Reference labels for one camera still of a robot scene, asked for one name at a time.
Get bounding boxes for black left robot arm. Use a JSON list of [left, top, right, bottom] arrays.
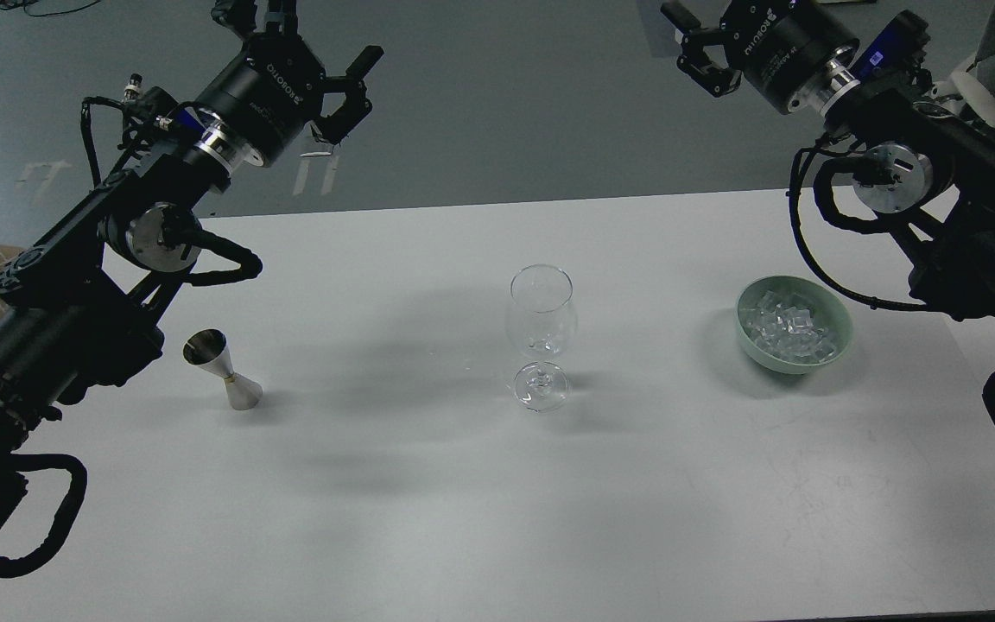
[[0, 1, 383, 579]]

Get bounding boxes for steel cocktail jigger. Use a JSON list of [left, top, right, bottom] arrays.
[[182, 329, 263, 412]]

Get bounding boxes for clear ice cubes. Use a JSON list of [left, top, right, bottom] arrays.
[[742, 289, 840, 364]]

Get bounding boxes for clear wine glass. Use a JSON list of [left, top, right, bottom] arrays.
[[505, 263, 578, 413]]

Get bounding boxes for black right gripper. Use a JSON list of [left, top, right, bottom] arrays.
[[660, 1, 859, 115]]

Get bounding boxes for white office chair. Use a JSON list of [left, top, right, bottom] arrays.
[[928, 53, 995, 130]]

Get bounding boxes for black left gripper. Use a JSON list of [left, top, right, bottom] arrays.
[[194, 1, 384, 167]]

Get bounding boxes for green bowl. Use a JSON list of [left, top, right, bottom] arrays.
[[733, 275, 854, 377]]

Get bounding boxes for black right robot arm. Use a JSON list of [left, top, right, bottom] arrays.
[[660, 1, 995, 321]]

